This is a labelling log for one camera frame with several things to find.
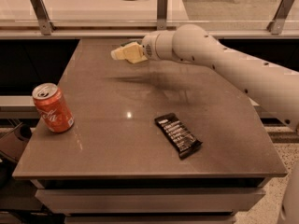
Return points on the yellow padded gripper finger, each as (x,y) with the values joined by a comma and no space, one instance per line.
(116,54)

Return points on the green and yellow sponge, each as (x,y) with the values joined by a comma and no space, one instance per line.
(133,52)

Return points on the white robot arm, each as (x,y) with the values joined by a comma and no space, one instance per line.
(273,87)

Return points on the red soda can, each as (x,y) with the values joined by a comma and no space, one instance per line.
(51,105)

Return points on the black snack bar wrapper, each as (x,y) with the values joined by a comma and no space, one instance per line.
(184,142)

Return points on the dark chair at left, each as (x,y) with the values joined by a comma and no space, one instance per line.
(12,145)

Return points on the grey table drawer front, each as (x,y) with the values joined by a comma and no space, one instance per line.
(137,201)

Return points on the middle metal railing bracket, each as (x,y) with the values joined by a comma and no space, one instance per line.
(162,14)

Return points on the metal railing bracket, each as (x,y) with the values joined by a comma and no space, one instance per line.
(275,26)
(162,14)
(45,25)

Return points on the left metal railing bracket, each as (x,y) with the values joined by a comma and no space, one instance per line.
(45,25)

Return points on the right metal railing bracket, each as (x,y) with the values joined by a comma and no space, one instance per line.
(275,26)

